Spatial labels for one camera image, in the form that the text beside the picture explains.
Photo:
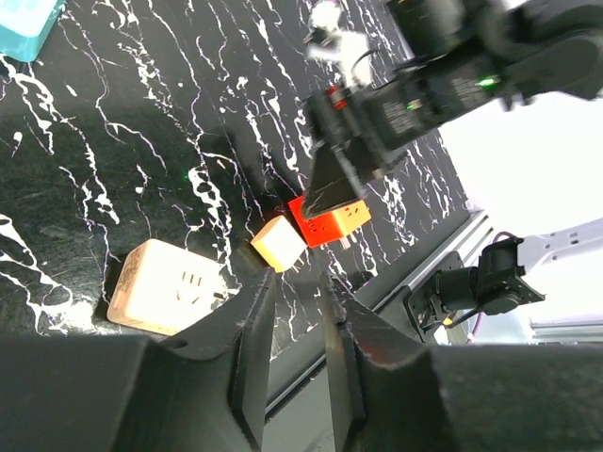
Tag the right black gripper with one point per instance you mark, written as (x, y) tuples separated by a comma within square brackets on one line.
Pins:
[(352, 124)]

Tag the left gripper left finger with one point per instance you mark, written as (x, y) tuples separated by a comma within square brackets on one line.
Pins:
[(204, 389)]

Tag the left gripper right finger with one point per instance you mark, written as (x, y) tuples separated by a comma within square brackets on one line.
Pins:
[(391, 393)]

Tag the red cube socket adapter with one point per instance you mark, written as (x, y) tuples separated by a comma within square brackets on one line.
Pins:
[(332, 226)]

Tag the yellow cube plug adapter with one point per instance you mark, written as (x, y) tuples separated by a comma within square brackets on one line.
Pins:
[(279, 244)]

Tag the beige cube plug adapter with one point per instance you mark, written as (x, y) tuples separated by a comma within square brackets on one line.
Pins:
[(165, 289)]

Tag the teal power strip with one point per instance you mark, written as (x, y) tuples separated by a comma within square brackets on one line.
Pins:
[(25, 25)]

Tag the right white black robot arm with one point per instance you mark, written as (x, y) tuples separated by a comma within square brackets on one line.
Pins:
[(465, 55)]

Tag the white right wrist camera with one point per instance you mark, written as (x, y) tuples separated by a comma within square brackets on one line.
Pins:
[(328, 41)]

